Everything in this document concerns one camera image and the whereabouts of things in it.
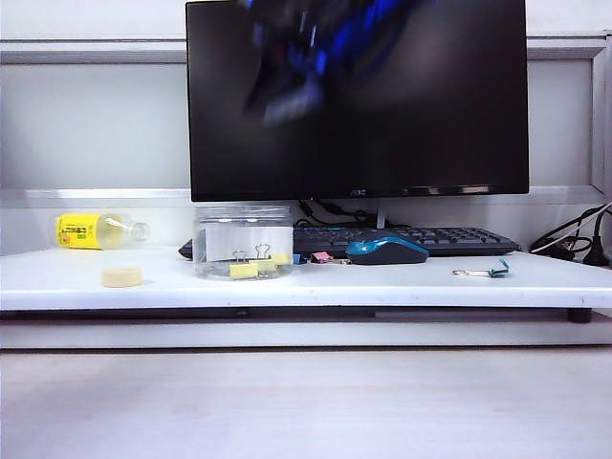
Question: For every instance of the black computer monitor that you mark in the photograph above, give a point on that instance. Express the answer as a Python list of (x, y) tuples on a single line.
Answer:
[(358, 105)]

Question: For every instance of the clear plastic jar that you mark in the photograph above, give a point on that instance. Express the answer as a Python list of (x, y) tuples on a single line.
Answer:
[(215, 239)]

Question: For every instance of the white desk riser board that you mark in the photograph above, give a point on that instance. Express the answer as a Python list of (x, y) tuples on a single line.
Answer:
[(306, 289)]

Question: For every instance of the yellow label plastic bottle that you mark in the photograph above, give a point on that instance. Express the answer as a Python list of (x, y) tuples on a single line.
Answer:
[(81, 232)]

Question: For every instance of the pale yellow bottle cap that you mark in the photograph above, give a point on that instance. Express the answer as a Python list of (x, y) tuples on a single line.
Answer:
[(122, 277)]

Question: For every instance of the blue binder clip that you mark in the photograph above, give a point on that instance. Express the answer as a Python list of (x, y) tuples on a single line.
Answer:
[(297, 259)]

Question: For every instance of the teal binder clip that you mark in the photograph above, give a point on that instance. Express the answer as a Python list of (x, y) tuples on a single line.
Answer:
[(499, 270)]

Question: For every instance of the black computer keyboard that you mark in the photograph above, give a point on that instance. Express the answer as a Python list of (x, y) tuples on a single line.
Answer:
[(468, 241)]

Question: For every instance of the grey aluminium partition frame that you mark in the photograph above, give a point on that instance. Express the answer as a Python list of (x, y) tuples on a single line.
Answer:
[(95, 48)]

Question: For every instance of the pink binder clip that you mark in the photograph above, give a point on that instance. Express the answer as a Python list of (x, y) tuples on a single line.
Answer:
[(321, 258)]

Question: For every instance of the silver monitor stand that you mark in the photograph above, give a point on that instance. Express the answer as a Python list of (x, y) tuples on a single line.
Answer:
[(381, 215)]

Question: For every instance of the blue and black mouse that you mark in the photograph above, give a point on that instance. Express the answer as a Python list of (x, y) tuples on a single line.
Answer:
[(387, 252)]

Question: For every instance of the yellow binder clip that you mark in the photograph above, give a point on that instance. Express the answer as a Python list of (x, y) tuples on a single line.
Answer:
[(243, 271), (282, 258), (263, 265)]

